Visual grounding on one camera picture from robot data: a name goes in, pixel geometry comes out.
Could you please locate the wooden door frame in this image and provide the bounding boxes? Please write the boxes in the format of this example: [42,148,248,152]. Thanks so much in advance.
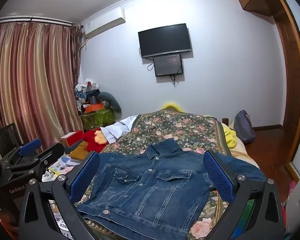
[270,0,300,180]

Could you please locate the red plush toy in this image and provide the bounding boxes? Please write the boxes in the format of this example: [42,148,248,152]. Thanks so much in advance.
[81,128,108,153]

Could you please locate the pile of household clutter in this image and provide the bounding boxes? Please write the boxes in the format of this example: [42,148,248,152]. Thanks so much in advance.
[74,78,102,105]

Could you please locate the white shirt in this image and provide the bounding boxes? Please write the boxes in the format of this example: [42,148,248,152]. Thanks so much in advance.
[100,116,138,144]

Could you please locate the orange box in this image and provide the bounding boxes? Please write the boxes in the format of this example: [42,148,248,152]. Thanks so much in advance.
[86,103,106,113]

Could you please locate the black wall television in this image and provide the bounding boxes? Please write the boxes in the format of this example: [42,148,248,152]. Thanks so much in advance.
[138,23,193,59]

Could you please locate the small black wall monitor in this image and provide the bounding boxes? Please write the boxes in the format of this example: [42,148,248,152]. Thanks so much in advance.
[153,54,183,77]

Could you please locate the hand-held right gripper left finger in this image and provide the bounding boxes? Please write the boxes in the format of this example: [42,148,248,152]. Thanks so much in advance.
[18,151,101,240]

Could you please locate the yellow plush toy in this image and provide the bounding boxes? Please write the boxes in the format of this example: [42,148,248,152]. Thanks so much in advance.
[161,101,185,112]

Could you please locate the green box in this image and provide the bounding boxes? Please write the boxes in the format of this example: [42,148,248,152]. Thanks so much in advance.
[80,107,115,131]

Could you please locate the white air conditioner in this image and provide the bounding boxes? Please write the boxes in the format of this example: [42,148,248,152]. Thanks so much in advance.
[81,7,126,40]

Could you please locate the curtain rod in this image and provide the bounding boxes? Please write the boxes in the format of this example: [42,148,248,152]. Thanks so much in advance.
[0,16,75,27]

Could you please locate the pink item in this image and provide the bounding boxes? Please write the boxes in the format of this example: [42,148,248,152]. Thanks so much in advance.
[287,180,297,201]

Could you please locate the cream printed blanket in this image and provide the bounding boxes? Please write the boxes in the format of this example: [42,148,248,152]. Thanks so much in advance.
[229,120,261,168]

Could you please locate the floral bedspread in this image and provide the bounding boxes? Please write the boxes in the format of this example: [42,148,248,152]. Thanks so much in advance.
[75,109,260,240]

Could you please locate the black chair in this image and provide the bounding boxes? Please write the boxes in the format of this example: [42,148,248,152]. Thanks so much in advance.
[0,122,22,155]

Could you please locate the red box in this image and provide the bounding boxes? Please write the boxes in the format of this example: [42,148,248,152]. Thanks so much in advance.
[60,130,84,147]

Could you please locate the yellow blanket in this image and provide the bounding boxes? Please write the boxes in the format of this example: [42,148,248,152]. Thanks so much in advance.
[221,122,238,149]

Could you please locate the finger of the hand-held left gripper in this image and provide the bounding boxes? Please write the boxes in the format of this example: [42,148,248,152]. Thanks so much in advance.
[1,139,42,165]
[7,142,65,176]

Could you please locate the scattered printed papers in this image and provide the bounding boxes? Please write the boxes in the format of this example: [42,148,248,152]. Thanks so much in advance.
[42,154,81,182]

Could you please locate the striped pink curtain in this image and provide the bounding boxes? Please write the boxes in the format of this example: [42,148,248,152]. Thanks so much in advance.
[0,21,84,160]

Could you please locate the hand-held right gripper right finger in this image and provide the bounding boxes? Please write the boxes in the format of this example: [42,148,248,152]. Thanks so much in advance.
[202,150,287,240]

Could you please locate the blue denim jacket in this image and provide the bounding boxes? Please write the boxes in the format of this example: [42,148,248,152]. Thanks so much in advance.
[75,138,267,236]

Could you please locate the grey backpack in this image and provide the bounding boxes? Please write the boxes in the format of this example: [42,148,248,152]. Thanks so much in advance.
[234,109,256,144]

